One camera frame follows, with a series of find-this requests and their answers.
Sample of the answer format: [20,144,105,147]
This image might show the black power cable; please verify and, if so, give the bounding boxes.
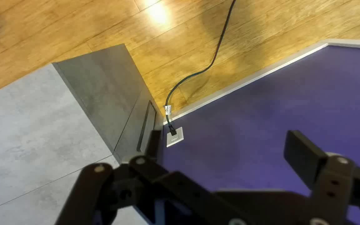
[164,0,238,136]

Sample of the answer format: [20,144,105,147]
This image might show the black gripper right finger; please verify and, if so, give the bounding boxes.
[283,128,360,225]

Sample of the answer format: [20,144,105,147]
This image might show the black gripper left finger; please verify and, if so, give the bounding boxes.
[54,128,248,225]

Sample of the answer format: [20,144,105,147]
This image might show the grey concrete-look cabinet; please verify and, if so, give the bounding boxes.
[0,42,165,225]

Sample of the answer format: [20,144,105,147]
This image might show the white wall outlet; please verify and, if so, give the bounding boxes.
[165,124,185,148]

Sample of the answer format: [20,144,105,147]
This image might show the white baseboard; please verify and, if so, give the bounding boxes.
[161,37,360,126]

